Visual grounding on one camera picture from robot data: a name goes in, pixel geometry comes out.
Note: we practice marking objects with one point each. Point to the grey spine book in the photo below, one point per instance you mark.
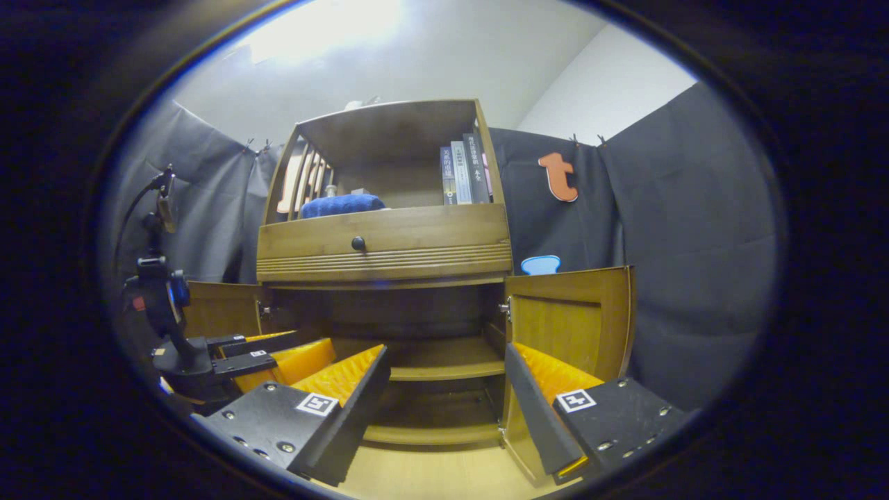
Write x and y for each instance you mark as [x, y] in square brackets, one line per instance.
[461, 173]

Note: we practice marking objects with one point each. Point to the blue folded towel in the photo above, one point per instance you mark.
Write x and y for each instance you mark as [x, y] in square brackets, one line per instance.
[344, 206]

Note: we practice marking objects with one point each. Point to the black backdrop cloth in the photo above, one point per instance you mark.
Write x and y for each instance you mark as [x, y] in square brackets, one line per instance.
[694, 243]

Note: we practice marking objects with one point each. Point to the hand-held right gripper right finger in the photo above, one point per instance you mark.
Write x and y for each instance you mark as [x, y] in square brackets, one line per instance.
[538, 423]

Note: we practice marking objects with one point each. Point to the black spine book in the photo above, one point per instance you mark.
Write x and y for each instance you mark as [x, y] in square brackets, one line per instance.
[476, 167]

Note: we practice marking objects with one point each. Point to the dark cover book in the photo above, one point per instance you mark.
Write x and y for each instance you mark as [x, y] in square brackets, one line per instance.
[448, 177]

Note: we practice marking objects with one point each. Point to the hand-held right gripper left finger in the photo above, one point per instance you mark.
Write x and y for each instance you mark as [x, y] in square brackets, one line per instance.
[358, 417]

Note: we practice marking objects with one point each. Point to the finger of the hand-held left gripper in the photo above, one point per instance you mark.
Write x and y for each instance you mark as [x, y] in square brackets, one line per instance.
[243, 364]
[264, 344]

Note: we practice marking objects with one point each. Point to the small white object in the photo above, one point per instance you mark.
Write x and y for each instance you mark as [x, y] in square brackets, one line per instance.
[358, 105]

